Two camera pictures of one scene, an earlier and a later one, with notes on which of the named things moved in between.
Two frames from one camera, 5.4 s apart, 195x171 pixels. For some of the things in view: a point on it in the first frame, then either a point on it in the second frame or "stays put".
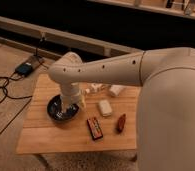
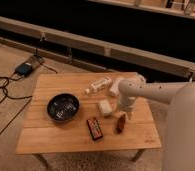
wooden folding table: (106, 124) stays put
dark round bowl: (54, 110) stays put
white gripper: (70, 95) → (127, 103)
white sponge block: (105, 107) stays put
